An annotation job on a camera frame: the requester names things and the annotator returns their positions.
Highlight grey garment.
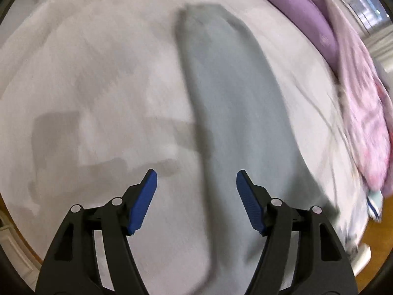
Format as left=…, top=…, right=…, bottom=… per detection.
left=175, top=2, right=341, bottom=295

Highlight purple floral quilt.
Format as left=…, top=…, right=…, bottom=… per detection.
left=236, top=0, right=393, bottom=198

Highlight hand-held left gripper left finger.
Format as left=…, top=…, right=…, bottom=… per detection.
left=35, top=168, right=158, bottom=295

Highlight striped light blue pillow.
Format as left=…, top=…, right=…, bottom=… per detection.
left=365, top=189, right=384, bottom=222

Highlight white leaf print bed sheet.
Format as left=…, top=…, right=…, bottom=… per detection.
left=0, top=0, right=384, bottom=295

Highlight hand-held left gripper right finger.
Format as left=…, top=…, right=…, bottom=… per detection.
left=236, top=170, right=359, bottom=295

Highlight window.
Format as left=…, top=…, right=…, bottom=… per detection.
left=319, top=0, right=393, bottom=37

